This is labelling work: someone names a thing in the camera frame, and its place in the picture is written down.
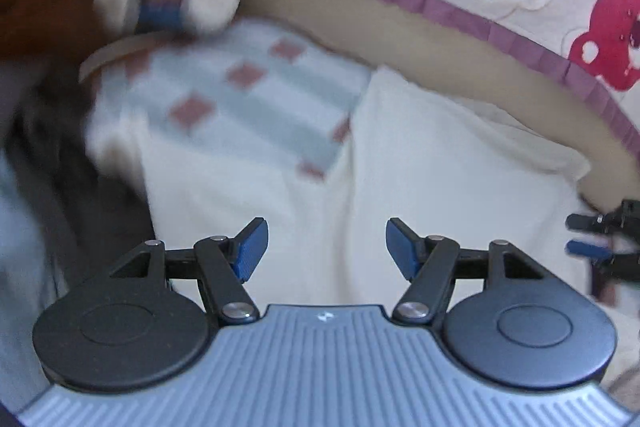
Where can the dark brown garment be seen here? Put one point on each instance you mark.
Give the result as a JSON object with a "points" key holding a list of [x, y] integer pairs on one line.
{"points": [[60, 142]]}

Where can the grey blue cloth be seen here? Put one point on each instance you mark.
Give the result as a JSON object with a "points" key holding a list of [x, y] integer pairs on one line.
{"points": [[20, 257]]}

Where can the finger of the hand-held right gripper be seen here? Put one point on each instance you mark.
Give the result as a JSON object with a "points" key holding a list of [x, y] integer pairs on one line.
{"points": [[587, 249], [585, 222]]}

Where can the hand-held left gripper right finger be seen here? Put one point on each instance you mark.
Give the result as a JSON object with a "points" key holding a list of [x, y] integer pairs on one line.
{"points": [[402, 249]]}

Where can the beige bed base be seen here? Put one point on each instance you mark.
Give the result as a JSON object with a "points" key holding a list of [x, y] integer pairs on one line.
{"points": [[450, 57]]}

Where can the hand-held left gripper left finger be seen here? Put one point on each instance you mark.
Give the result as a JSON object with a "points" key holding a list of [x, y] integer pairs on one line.
{"points": [[250, 249]]}

